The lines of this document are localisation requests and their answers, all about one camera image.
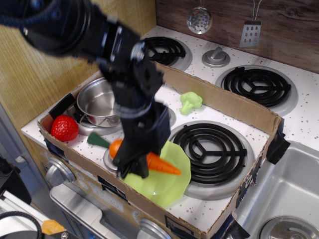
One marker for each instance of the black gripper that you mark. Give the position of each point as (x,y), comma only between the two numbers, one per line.
(145,130)

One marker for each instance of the orange plastic toy carrot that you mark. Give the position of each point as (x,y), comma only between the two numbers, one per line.
(154,162)

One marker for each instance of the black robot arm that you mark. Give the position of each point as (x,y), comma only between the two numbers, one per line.
(78,28)

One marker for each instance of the light green plastic plate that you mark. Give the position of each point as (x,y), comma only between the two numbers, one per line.
(161,188)

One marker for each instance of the brown cardboard fence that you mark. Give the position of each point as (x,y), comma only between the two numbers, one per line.
(222,102)

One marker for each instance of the grey front stove knob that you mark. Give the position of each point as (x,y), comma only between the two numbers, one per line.
(108,162)

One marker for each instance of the grey stove knob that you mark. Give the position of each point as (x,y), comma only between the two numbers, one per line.
(172,117)
(216,58)
(108,162)

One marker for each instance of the right grey oven knob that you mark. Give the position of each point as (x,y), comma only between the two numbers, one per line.
(150,230)

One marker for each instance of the grey oven knob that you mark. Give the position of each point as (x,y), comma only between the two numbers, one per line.
(150,230)
(58,173)

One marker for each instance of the grey centre stove knob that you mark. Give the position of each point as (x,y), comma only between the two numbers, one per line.
(172,117)

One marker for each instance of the left grey oven knob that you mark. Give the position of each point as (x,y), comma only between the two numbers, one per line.
(58,173)

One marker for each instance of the small stainless steel pot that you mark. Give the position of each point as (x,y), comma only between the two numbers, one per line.
(96,101)

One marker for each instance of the red plastic toy strawberry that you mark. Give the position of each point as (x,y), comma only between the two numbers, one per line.
(64,128)

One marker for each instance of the front right black burner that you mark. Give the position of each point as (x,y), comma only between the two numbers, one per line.
(220,157)

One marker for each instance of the black burner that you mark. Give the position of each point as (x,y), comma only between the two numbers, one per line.
(264,85)
(168,51)
(220,157)

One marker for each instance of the light green toy broccoli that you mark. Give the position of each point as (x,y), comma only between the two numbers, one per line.
(190,100)

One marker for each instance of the orange yellow object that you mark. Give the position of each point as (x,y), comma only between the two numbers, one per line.
(50,227)

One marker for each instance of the black device at left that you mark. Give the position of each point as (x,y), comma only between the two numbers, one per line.
(11,181)

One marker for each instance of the back left black burner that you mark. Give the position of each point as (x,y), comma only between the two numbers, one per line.
(168,51)

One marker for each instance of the grey back stove knob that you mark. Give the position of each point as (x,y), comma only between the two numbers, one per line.
(216,58)

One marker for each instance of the back right black burner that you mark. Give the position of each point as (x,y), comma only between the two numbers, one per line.
(264,85)

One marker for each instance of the grey toy sink basin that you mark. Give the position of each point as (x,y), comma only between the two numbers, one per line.
(288,188)

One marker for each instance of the silver sink drain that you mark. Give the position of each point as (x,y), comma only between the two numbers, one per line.
(288,227)

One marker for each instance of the hanging metal strainer ladle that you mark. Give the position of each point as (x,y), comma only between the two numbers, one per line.
(199,19)

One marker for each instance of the hanging metal slotted spatula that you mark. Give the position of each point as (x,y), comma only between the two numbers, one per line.
(251,29)

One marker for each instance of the grey oven door handle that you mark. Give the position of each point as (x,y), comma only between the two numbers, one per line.
(101,221)

